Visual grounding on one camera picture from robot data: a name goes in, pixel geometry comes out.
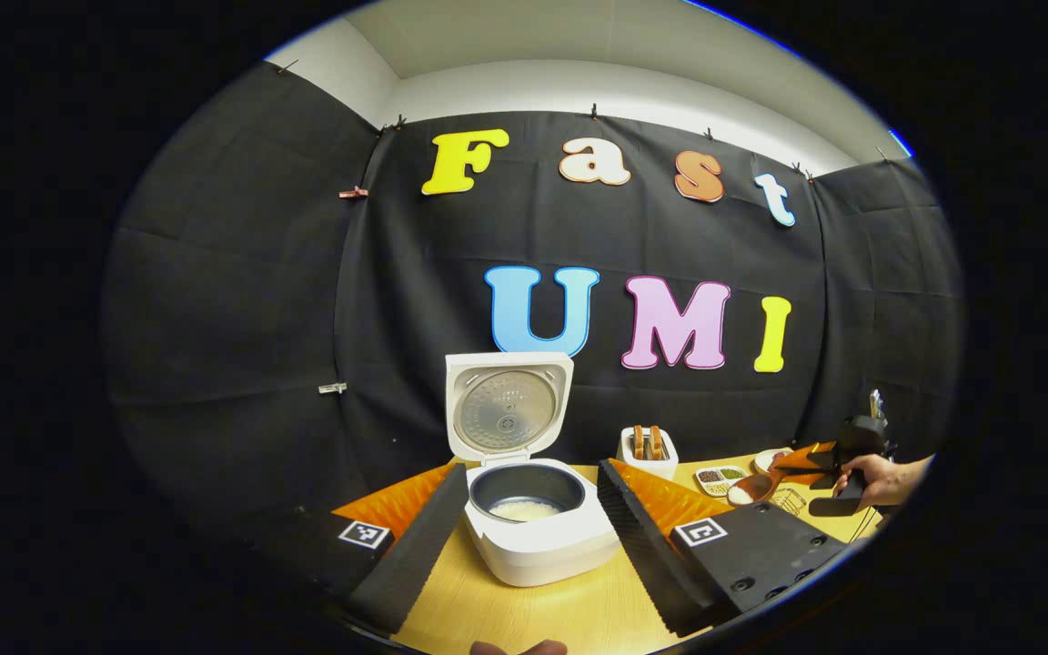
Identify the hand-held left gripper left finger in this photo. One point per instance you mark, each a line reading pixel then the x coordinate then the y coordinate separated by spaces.
pixel 419 546

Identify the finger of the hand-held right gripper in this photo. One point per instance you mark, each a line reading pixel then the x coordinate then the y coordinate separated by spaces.
pixel 808 478
pixel 813 454

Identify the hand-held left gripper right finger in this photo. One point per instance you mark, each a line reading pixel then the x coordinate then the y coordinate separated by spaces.
pixel 642 546

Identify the brown wooden spoon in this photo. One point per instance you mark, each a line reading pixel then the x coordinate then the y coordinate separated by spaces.
pixel 751 489

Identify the white rice cooker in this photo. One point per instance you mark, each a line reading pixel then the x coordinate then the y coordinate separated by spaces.
pixel 542 546

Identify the white toaster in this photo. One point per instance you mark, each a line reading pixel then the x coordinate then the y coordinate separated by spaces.
pixel 649 468

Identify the white divided bean dish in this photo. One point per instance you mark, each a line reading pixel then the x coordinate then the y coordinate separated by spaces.
pixel 720 480

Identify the toast bread slice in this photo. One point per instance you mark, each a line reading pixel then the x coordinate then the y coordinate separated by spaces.
pixel 657 443
pixel 638 443

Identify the white cloth clip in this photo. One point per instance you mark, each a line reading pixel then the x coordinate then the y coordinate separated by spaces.
pixel 333 387

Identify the black backdrop cloth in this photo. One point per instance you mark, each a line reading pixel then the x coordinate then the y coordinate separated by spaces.
pixel 215 318

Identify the pink cloth clip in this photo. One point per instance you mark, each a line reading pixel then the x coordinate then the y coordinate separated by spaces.
pixel 354 192

